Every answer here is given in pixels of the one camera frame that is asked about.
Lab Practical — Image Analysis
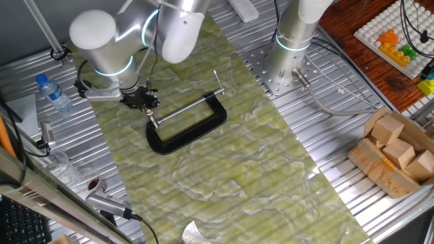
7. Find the orange pole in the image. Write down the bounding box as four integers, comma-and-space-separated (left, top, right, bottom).
0, 115, 17, 159

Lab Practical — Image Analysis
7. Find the plastic water bottle blue label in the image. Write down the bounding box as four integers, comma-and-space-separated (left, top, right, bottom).
35, 73, 74, 114

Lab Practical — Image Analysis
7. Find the long yellow toy brick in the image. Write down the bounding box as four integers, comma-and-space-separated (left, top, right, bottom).
378, 42, 410, 68

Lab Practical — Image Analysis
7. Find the large cardboard box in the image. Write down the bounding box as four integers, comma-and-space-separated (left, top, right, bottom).
347, 105, 434, 199

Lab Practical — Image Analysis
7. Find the empty clear glass beaker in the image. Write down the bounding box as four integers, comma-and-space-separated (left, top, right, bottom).
39, 150, 81, 187

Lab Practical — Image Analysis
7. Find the small cardboard box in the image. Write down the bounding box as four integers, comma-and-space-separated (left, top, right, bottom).
47, 234, 75, 244

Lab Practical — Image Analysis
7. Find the aluminium frame bar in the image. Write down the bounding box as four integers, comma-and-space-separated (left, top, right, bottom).
0, 145, 136, 244

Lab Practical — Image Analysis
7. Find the aluminium pole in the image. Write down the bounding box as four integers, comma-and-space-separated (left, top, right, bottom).
22, 0, 66, 56

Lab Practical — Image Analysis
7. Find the black camera cable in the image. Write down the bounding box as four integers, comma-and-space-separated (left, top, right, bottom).
130, 211, 160, 244

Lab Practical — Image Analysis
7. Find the black keyboard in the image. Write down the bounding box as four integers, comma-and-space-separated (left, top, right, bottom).
0, 195, 54, 244

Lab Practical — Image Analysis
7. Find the glass beaker with dark liquid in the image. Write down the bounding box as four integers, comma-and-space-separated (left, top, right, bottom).
77, 167, 108, 201

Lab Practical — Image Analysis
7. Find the black C-clamp with steel screw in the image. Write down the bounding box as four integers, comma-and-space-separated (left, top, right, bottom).
145, 70, 228, 156

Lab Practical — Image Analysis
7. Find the grey flat sheet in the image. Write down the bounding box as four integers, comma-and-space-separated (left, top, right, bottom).
5, 93, 40, 138

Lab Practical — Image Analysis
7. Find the orange toy brick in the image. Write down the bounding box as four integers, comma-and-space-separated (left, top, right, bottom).
377, 28, 399, 47

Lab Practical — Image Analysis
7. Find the ribbed silver camera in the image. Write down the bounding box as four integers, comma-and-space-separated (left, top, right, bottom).
85, 190, 143, 224

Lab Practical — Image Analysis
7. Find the black cable bundle at base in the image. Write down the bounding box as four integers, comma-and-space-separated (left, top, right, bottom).
272, 0, 281, 43

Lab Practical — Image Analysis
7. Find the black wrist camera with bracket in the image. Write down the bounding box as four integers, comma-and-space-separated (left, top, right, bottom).
73, 60, 123, 102

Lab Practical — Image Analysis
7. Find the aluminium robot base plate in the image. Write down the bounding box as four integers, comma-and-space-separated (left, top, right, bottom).
243, 43, 321, 96

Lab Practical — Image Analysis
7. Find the short yellow toy brick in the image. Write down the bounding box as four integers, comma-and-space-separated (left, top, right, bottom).
416, 79, 434, 96

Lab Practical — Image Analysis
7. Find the green toy brick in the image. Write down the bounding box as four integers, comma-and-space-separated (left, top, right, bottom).
399, 44, 418, 60

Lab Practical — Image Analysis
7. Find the grey cable with metal connector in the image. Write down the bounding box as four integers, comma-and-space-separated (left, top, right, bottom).
291, 66, 380, 118

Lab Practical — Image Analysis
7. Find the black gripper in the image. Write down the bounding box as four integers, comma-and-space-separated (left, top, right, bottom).
120, 86, 160, 117

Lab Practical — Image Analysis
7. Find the wooden block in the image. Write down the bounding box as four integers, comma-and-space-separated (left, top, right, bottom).
382, 138, 416, 170
405, 149, 434, 182
370, 115, 405, 146

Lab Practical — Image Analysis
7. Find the green marble pattern mat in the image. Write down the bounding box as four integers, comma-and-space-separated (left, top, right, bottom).
69, 13, 374, 244

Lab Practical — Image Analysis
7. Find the white studded baseplate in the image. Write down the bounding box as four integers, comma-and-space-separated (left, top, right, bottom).
353, 0, 434, 81

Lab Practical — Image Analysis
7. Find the small silver camera black mount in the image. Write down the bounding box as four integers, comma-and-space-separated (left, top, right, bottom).
35, 121, 57, 150

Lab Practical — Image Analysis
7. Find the white power strip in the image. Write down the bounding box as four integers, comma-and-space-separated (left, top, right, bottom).
227, 0, 260, 24

